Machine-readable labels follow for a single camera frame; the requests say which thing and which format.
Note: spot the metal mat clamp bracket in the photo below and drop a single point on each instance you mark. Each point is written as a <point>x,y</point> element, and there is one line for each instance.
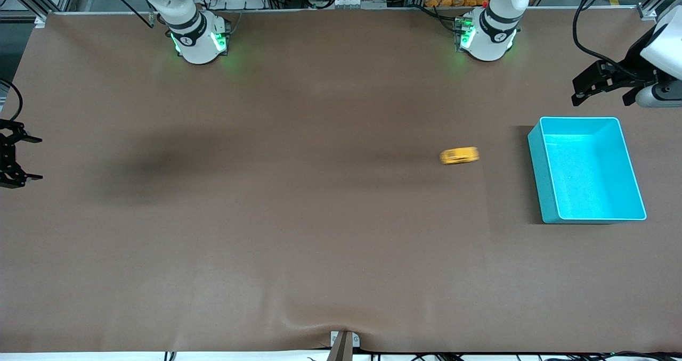
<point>356,341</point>

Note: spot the white terminal block row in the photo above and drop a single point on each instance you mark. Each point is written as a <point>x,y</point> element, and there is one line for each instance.
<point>346,2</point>

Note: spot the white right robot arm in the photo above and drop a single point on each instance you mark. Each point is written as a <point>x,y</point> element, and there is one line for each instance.
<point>197,44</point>

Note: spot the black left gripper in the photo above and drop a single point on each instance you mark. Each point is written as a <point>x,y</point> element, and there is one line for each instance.
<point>627,72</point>

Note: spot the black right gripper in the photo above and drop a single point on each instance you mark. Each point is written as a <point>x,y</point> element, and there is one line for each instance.
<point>6,153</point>

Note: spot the yellow toy beetle car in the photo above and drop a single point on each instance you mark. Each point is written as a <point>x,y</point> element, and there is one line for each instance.
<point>459,155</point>

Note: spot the turquoise plastic storage bin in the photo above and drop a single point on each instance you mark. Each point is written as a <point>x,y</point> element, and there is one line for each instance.
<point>591,180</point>

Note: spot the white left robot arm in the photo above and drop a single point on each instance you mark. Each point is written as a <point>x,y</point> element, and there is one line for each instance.
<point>493,41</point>

